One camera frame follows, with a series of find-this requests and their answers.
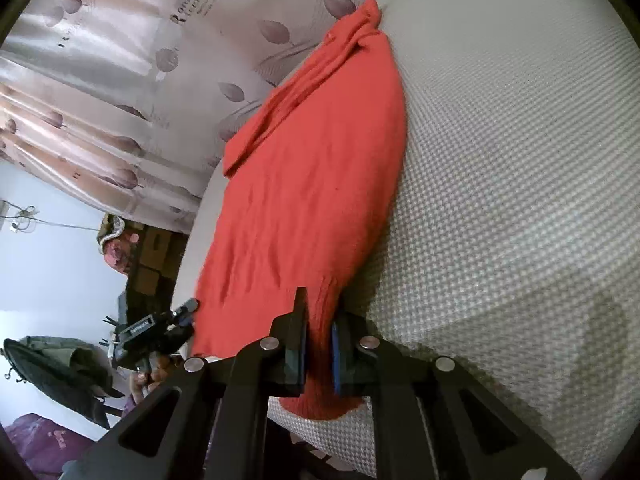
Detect beige textured bed cover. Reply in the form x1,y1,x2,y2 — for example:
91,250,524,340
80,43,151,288
172,0,640,480

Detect dark jacket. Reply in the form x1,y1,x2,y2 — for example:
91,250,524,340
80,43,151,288
2,335,126,430

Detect beige leaf-pattern pillow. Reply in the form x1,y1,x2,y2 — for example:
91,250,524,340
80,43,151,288
0,0,381,235

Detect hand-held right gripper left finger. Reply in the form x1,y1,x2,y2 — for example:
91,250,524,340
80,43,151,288
60,287,308,480

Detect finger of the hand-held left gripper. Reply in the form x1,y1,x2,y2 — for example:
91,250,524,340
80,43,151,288
170,298,201,327

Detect floral cushion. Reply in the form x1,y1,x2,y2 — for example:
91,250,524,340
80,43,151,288
96,212,145,275

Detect dark wooden cabinet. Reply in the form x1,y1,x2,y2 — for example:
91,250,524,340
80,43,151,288
125,225,190,313

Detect red towel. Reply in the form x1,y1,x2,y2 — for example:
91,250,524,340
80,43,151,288
190,0,408,421

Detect white wall socket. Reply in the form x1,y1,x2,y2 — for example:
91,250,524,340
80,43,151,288
9,204,41,234

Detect purple cloth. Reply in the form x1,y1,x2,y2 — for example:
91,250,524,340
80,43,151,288
7,412,98,476

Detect person's left hand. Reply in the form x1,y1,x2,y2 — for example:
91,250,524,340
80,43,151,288
131,354,175,402

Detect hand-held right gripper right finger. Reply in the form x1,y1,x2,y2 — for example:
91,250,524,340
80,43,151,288
330,312,583,480

